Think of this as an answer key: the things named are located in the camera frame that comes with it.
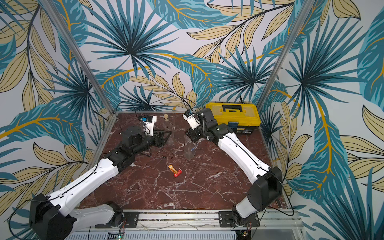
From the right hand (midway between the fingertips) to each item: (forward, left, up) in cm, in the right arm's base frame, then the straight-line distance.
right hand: (189, 130), depth 79 cm
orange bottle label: (-12, +10, -24) cm, 29 cm away
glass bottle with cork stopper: (+6, +12, -5) cm, 14 cm away
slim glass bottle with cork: (-3, 0, -14) cm, 14 cm away
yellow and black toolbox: (+19, -37, -8) cm, 42 cm away
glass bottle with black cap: (+35, +39, -26) cm, 59 cm away
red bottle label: (-12, +6, -25) cm, 28 cm away
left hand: (-5, +10, +4) cm, 12 cm away
